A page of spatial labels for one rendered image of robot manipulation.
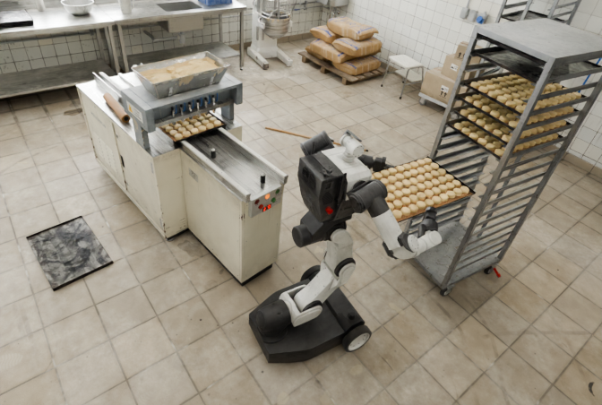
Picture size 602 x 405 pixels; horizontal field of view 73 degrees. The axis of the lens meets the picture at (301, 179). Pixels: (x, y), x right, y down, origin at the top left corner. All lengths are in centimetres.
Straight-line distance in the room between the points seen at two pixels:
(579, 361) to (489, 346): 58
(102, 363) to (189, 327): 52
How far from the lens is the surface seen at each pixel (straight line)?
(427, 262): 325
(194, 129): 288
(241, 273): 285
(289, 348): 257
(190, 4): 605
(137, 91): 283
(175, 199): 307
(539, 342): 338
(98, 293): 316
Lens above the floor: 240
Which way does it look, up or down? 37 degrees down
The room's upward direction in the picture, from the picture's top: 7 degrees clockwise
